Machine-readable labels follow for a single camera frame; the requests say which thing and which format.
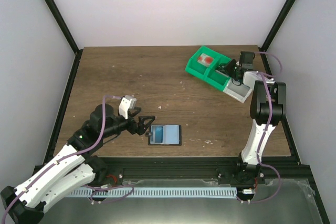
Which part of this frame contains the black frame post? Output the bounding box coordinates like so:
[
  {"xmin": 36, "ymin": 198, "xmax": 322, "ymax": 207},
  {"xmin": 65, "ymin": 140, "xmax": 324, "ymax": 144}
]
[
  {"xmin": 261, "ymin": 0, "xmax": 312, "ymax": 51},
  {"xmin": 28, "ymin": 0, "xmax": 80, "ymax": 54}
]

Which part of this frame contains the green bin middle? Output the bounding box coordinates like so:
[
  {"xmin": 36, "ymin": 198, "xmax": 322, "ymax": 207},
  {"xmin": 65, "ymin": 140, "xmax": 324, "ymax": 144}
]
[{"xmin": 203, "ymin": 56, "xmax": 231, "ymax": 92}]

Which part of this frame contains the green bin far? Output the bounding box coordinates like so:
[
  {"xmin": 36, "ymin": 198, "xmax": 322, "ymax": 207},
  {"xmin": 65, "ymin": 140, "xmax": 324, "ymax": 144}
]
[{"xmin": 185, "ymin": 46, "xmax": 227, "ymax": 81}]

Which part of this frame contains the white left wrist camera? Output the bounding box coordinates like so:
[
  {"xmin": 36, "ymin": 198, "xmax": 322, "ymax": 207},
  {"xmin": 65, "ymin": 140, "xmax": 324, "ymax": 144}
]
[{"xmin": 118, "ymin": 95, "xmax": 137, "ymax": 120}]

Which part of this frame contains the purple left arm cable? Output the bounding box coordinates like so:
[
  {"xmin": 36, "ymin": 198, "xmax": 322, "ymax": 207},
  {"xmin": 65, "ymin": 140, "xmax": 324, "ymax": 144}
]
[{"xmin": 2, "ymin": 94, "xmax": 121, "ymax": 222}]

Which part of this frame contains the black left frame post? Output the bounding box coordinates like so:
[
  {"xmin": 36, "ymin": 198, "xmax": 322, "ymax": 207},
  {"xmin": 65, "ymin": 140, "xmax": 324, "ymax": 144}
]
[{"xmin": 28, "ymin": 0, "xmax": 80, "ymax": 54}]

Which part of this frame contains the black VIP card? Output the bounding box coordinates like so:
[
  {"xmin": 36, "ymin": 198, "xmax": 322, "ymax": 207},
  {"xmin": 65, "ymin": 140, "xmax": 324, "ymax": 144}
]
[{"xmin": 216, "ymin": 68, "xmax": 228, "ymax": 76}]

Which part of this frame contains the black aluminium front rail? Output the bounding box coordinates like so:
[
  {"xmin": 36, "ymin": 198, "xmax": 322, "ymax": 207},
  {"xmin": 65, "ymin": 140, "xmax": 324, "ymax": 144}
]
[{"xmin": 34, "ymin": 156, "xmax": 312, "ymax": 185}]

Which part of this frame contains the red white card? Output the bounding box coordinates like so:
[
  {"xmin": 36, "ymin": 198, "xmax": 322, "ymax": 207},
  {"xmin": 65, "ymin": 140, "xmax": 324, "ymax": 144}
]
[{"xmin": 197, "ymin": 53, "xmax": 214, "ymax": 67}]

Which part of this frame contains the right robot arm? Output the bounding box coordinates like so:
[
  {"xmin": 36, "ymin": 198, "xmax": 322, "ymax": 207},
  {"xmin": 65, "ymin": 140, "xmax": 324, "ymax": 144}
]
[{"xmin": 216, "ymin": 60, "xmax": 287, "ymax": 183}]

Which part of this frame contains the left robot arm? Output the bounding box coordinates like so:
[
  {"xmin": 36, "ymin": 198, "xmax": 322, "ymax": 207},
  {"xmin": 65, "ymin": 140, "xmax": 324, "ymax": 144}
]
[{"xmin": 1, "ymin": 104, "xmax": 155, "ymax": 223}]

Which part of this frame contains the black leather card holder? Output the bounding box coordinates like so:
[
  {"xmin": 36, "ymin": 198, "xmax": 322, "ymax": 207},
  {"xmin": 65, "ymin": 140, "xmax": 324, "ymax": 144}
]
[{"xmin": 145, "ymin": 124, "xmax": 182, "ymax": 146}]

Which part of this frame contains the light blue slotted cable duct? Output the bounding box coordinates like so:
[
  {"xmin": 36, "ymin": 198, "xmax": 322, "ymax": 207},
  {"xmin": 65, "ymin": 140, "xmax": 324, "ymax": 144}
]
[{"xmin": 68, "ymin": 187, "xmax": 237, "ymax": 199}]

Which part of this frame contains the black right frame post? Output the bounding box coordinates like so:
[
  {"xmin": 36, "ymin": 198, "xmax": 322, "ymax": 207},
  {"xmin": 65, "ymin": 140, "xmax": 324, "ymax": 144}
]
[{"xmin": 261, "ymin": 0, "xmax": 312, "ymax": 51}]

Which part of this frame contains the green bin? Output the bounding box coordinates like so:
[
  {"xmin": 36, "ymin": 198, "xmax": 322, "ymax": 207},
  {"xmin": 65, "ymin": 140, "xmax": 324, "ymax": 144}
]
[
  {"xmin": 203, "ymin": 56, "xmax": 231, "ymax": 92},
  {"xmin": 185, "ymin": 46, "xmax": 227, "ymax": 81}
]

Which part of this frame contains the white translucent bin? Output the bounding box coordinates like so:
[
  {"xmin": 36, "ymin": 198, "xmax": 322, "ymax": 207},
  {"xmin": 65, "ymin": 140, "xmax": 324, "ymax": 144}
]
[{"xmin": 223, "ymin": 78, "xmax": 253, "ymax": 103}]

